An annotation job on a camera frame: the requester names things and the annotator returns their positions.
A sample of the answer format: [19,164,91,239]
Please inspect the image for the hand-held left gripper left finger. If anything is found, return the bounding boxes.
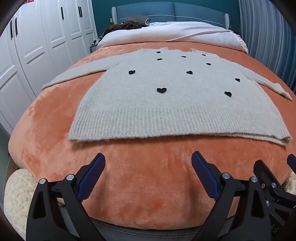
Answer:
[26,153,106,241]

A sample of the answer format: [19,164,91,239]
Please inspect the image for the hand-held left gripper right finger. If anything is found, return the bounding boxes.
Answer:
[192,151,271,241]

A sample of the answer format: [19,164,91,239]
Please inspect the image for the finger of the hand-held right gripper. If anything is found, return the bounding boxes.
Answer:
[253,160,296,241]
[287,154,296,174]

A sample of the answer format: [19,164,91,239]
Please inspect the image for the beige knit sweater black hearts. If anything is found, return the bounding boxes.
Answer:
[41,47,293,146]

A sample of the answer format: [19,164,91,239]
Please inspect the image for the orange plush blanket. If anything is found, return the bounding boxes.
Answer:
[8,42,296,230]

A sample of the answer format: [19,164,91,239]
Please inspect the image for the cream fluffy rug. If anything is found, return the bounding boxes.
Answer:
[3,169,36,239]

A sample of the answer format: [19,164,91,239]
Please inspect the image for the blue curtain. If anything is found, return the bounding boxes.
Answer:
[238,0,296,93]

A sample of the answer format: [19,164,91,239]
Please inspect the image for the white wardrobe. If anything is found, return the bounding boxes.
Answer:
[0,0,97,137]

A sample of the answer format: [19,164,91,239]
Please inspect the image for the white duvet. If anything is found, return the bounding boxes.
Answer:
[96,22,249,55]

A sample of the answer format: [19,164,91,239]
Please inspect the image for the dark brown clothing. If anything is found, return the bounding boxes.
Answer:
[105,22,142,35]

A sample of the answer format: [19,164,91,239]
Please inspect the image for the blue padded headboard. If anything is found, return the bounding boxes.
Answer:
[111,2,230,29]

